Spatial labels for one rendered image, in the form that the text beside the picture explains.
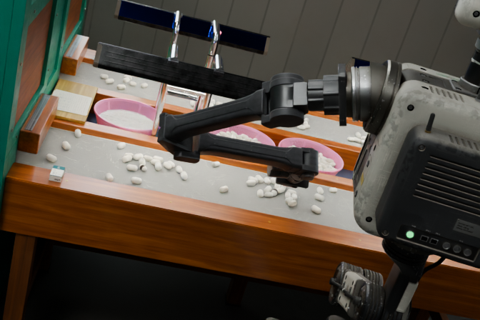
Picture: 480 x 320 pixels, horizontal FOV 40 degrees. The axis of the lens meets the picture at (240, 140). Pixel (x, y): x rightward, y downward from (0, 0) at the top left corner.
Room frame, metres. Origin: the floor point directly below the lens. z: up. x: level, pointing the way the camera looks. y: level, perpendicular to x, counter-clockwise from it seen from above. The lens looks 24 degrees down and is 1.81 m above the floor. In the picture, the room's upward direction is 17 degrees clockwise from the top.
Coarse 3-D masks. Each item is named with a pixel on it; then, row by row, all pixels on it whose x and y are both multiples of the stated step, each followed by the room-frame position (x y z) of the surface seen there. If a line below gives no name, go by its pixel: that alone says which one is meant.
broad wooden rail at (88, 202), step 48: (48, 192) 1.64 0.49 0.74; (96, 192) 1.68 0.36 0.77; (144, 192) 1.76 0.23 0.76; (96, 240) 1.67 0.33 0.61; (144, 240) 1.69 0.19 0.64; (192, 240) 1.72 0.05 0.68; (240, 240) 1.74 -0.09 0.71; (288, 240) 1.77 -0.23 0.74; (336, 240) 1.81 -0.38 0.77; (432, 288) 1.86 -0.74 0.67
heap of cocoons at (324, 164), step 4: (320, 156) 2.46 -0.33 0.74; (320, 160) 2.43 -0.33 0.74; (324, 160) 2.45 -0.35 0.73; (328, 160) 2.45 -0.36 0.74; (332, 160) 2.45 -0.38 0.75; (320, 164) 2.39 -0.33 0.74; (324, 164) 2.39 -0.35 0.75; (328, 164) 2.44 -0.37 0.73; (332, 164) 2.42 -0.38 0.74; (320, 168) 2.35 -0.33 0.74; (324, 168) 2.38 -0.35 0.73; (328, 168) 2.37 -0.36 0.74; (332, 168) 2.38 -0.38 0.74
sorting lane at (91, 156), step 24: (48, 144) 1.91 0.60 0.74; (72, 144) 1.96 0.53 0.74; (96, 144) 2.01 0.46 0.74; (48, 168) 1.77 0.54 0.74; (72, 168) 1.81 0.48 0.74; (96, 168) 1.86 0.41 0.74; (120, 168) 1.90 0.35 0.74; (192, 168) 2.05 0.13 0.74; (216, 168) 2.10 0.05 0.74; (240, 168) 2.15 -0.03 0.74; (168, 192) 1.84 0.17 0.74; (192, 192) 1.88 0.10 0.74; (216, 192) 1.93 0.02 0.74; (240, 192) 1.98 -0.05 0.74; (312, 192) 2.13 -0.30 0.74; (336, 192) 2.19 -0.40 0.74; (288, 216) 1.91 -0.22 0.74; (312, 216) 1.96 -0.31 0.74; (336, 216) 2.01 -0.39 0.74
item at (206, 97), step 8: (176, 48) 2.11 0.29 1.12; (176, 56) 2.03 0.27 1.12; (216, 56) 2.15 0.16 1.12; (176, 64) 2.00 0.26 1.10; (216, 64) 2.07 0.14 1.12; (216, 72) 2.02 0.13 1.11; (168, 88) 2.16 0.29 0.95; (176, 88) 2.17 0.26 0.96; (184, 88) 2.17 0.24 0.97; (160, 96) 2.16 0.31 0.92; (208, 96) 2.18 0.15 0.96; (160, 104) 2.16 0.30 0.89; (208, 104) 2.20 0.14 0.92; (160, 112) 2.16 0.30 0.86; (152, 128) 2.16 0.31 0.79
